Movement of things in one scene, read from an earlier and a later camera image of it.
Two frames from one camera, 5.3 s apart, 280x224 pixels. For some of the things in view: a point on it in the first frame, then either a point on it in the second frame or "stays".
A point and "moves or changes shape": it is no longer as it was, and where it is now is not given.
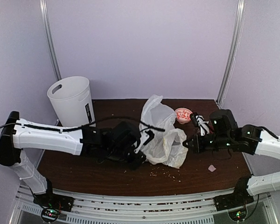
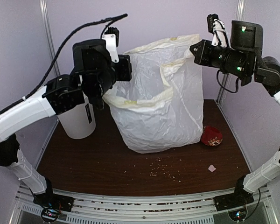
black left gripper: x=133 y=165 -> x=126 y=74
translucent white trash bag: x=169 y=146 moves or changes shape
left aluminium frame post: x=43 y=5 stays
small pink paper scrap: x=211 y=168 stays
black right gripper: x=197 y=148 -> x=202 y=57
